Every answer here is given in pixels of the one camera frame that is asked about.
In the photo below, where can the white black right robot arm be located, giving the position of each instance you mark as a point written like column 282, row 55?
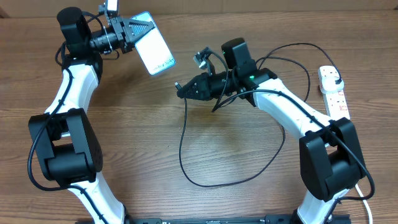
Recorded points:
column 331, row 159

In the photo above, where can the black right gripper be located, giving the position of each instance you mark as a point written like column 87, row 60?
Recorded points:
column 203, row 89

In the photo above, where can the white charger plug adapter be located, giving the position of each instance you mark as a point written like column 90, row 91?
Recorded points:
column 329, row 85

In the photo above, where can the white power strip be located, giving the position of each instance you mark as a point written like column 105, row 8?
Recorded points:
column 335, row 103

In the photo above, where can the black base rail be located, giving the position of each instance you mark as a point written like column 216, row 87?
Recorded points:
column 214, row 221

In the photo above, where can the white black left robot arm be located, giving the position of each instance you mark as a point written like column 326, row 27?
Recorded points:
column 63, row 140

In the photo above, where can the Samsung Galaxy smartphone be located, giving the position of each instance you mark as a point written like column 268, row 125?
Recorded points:
column 152, row 48

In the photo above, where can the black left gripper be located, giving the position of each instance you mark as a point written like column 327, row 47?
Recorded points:
column 125, row 25

